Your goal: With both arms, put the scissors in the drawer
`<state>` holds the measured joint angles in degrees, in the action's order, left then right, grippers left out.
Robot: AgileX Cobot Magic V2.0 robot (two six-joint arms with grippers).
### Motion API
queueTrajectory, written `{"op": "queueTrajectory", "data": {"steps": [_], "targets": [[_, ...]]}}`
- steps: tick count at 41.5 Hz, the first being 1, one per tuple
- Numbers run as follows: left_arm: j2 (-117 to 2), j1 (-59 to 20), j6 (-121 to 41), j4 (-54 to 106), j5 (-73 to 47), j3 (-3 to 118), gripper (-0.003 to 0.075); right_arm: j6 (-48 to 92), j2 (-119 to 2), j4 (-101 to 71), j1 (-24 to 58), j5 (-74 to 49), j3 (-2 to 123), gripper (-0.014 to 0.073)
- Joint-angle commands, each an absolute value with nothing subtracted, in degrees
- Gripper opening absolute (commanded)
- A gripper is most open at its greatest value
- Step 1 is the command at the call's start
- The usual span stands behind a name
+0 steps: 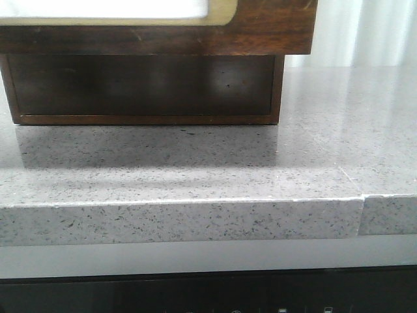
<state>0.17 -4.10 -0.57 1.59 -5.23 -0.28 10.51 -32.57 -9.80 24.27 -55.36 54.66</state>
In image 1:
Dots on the dark wooden organizer cabinet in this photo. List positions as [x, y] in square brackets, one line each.
[270, 118]

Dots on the white curtain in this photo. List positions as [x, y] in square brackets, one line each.
[361, 34]

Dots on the black appliance below counter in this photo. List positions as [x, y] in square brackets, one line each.
[361, 289]

